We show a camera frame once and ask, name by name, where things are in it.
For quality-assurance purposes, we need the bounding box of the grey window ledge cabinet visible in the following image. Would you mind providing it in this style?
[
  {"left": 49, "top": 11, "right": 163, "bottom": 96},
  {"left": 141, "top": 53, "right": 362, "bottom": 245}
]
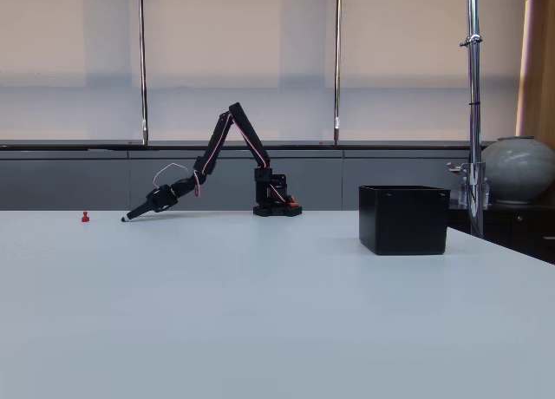
[{"left": 0, "top": 140, "right": 496, "bottom": 213}]

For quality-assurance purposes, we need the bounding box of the dark wooden cabinet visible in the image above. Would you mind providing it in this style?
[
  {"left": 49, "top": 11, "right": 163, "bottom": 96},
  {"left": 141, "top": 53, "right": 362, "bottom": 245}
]
[{"left": 447, "top": 200, "right": 555, "bottom": 265}]

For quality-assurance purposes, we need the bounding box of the thin metal window post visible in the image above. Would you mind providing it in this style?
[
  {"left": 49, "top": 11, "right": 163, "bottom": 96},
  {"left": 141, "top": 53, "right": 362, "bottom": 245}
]
[
  {"left": 332, "top": 0, "right": 344, "bottom": 147},
  {"left": 137, "top": 0, "right": 150, "bottom": 147}
]

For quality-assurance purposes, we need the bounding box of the metal pole clamp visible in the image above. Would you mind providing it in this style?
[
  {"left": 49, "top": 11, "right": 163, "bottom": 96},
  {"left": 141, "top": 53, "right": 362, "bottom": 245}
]
[{"left": 447, "top": 160, "right": 487, "bottom": 175}]

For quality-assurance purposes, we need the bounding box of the black box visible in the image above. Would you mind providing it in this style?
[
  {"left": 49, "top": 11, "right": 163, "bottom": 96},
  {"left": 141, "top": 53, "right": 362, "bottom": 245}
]
[{"left": 358, "top": 185, "right": 451, "bottom": 257}]

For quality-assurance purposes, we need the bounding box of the beige roller blind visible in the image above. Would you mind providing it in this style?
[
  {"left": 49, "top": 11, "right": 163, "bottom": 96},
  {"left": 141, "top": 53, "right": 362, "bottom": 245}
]
[
  {"left": 341, "top": 0, "right": 522, "bottom": 142},
  {"left": 145, "top": 0, "right": 336, "bottom": 142},
  {"left": 0, "top": 0, "right": 140, "bottom": 142}
]

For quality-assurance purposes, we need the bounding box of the wooden column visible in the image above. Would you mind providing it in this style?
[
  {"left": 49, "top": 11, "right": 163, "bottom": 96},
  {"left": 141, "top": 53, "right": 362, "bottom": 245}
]
[{"left": 514, "top": 0, "right": 555, "bottom": 141}]

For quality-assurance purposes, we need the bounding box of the red white servo cable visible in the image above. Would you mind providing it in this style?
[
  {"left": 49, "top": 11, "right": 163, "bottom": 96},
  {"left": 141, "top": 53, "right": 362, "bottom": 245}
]
[
  {"left": 152, "top": 161, "right": 191, "bottom": 188},
  {"left": 193, "top": 112, "right": 236, "bottom": 198}
]

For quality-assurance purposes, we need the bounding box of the grey ceramic jar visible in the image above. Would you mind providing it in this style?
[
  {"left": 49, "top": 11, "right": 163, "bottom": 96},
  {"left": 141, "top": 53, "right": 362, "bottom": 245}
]
[{"left": 480, "top": 134, "right": 555, "bottom": 206}]

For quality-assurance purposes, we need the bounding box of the chrome stand pole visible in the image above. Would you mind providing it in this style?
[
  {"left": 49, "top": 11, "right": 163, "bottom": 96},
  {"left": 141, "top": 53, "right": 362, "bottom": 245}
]
[{"left": 459, "top": 0, "right": 486, "bottom": 238}]

